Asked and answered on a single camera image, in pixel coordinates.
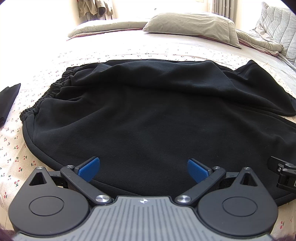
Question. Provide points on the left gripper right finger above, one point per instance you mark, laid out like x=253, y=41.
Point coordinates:
x=207, y=179

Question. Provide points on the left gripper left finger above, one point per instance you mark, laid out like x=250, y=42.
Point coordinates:
x=79, y=177

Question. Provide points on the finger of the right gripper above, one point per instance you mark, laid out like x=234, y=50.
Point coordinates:
x=286, y=173

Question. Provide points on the black pants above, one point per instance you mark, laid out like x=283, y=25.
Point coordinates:
x=145, y=119

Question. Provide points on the folded black garment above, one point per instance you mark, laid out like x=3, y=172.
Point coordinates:
x=7, y=98

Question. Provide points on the cherry print bed sheet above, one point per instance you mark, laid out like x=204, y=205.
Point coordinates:
x=35, y=73

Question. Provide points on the grey folded duvet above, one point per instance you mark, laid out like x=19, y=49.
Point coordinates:
x=96, y=27

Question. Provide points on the grey pillow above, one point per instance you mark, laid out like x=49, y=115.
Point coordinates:
x=210, y=26

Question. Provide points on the grey quilted headboard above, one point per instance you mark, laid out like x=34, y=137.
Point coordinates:
x=278, y=24

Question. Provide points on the hanging beige clothes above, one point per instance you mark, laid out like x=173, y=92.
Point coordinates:
x=95, y=9

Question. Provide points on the grey curtain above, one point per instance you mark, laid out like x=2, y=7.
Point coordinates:
x=224, y=8

